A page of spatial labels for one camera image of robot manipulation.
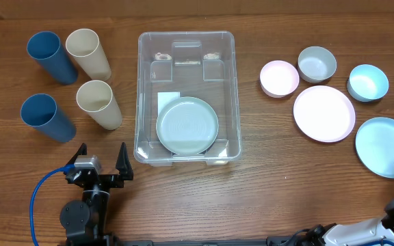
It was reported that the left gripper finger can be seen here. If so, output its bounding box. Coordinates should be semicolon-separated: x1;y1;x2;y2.
116;142;133;180
67;143;87;165

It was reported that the light blue plate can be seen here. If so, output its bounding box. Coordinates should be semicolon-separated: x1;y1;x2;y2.
355;117;394;178

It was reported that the beige cup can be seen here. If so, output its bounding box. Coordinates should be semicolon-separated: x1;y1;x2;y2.
76;80;123;130
65;28;111;81

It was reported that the grey plate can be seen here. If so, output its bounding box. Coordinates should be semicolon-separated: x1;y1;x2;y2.
156;96;219;155

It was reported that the light blue bowl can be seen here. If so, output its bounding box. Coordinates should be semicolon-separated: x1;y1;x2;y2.
347;64;389;103

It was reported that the pink plate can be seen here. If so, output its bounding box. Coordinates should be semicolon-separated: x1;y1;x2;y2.
293;85;356;143

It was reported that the grey bowl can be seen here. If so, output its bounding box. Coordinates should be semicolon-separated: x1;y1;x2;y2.
298;46;337;83

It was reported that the pink bowl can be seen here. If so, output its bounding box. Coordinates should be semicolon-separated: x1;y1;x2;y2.
259;60;300;98

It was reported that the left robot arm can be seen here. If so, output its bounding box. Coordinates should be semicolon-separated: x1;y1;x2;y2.
60;143;133;246

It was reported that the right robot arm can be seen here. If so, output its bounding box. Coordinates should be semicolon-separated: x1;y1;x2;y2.
294;200;394;246

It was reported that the blue cup lower left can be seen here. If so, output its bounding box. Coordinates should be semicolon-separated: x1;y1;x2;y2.
21;94;77;143

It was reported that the blue cup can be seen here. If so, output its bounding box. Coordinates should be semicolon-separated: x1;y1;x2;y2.
21;94;77;143
27;31;78;85

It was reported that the white label in bin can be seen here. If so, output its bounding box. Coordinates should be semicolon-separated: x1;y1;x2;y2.
157;92;180;115

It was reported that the clear plastic storage bin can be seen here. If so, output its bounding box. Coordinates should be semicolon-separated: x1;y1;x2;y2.
133;31;242;166

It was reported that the blue cup upper left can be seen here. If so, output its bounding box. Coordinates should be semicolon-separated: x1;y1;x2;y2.
27;31;78;85

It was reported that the left blue cable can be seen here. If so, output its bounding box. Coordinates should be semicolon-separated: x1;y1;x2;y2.
29;164;76;246

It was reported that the blue cable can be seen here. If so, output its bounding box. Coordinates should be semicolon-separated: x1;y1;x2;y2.
367;238;394;246
29;164;76;246

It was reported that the right blue cable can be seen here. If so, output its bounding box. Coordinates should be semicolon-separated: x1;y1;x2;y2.
367;238;394;246

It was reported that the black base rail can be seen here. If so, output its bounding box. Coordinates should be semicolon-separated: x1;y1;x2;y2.
120;236;296;246

